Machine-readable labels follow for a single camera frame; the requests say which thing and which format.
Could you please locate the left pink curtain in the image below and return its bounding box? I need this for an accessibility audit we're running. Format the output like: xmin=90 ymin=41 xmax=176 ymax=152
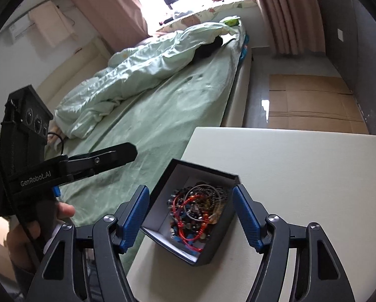
xmin=71 ymin=0 xmax=149 ymax=52

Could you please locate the red string bracelet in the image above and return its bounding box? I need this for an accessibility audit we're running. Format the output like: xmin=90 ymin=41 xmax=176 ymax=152
xmin=174 ymin=194 xmax=213 ymax=253

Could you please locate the cardboard floor sheet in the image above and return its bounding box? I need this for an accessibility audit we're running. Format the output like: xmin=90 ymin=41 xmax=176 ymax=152
xmin=267 ymin=74 xmax=369 ymax=134

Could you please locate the black jewelry box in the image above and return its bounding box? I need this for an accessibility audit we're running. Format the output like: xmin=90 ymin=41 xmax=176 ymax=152
xmin=141 ymin=159 xmax=241 ymax=267

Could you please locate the dark beaded bracelet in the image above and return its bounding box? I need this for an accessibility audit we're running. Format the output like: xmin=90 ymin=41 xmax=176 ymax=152
xmin=166 ymin=188 xmax=195 ymax=237

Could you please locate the pink curtain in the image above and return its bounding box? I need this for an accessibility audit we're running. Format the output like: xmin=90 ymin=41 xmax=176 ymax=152
xmin=71 ymin=0 xmax=149 ymax=52
xmin=256 ymin=0 xmax=325 ymax=55

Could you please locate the silver bangle ring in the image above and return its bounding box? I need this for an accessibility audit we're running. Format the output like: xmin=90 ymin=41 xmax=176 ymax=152
xmin=184 ymin=182 xmax=228 ymax=222

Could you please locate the bed with green sheet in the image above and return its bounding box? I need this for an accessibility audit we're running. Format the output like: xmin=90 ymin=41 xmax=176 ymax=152
xmin=59 ymin=23 xmax=247 ymax=226

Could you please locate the right pink curtain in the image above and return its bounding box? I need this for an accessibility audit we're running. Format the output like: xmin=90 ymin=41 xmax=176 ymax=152
xmin=256 ymin=0 xmax=325 ymax=55

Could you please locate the white side table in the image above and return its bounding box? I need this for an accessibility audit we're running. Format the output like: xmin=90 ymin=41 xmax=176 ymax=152
xmin=127 ymin=128 xmax=376 ymax=301

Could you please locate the white wall socket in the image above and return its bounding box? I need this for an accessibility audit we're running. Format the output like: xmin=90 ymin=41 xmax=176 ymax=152
xmin=337 ymin=29 xmax=344 ymax=42

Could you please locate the person's left hand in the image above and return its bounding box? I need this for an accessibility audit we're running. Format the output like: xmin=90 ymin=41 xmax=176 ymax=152
xmin=6 ymin=201 xmax=76 ymax=271

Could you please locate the light green duvet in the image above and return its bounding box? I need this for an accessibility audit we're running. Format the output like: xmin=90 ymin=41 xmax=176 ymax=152
xmin=54 ymin=22 xmax=245 ymax=138

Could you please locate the silver ball chain bear necklace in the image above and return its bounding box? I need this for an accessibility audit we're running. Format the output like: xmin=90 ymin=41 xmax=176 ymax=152
xmin=184 ymin=184 xmax=230 ymax=221

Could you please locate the beige padded headboard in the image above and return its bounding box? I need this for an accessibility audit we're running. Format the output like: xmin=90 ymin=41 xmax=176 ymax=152
xmin=36 ymin=37 xmax=111 ymax=113

